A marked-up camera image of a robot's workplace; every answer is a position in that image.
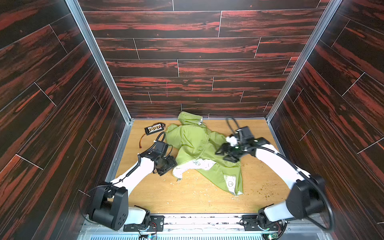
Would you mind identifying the red battery wire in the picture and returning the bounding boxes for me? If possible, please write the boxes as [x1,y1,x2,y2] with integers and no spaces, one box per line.
[138,122,167,149]

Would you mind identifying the aluminium front rail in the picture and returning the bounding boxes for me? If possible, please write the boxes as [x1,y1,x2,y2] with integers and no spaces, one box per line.
[78,214,333,240]

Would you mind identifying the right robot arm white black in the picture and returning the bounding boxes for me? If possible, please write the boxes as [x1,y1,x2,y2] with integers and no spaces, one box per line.
[216,138,335,232]

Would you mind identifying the green jacket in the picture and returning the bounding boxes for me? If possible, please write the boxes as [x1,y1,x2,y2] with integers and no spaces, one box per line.
[166,112,244,196]

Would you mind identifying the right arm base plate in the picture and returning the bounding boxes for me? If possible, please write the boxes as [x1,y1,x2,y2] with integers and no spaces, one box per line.
[240,214,285,232]

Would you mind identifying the black battery pack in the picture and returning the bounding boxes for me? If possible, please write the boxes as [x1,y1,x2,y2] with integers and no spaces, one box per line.
[145,123,166,136]

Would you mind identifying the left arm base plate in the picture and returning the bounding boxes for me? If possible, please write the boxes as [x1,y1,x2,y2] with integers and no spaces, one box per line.
[123,215,165,232]

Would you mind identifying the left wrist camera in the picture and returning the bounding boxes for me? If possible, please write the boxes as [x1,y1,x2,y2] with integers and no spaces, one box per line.
[150,132,173,158]

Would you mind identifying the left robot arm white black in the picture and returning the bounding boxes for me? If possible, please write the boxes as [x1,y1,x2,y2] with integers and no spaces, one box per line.
[86,155,177,231]

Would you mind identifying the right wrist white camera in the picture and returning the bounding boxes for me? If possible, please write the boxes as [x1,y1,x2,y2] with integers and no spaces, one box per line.
[226,116,255,147]

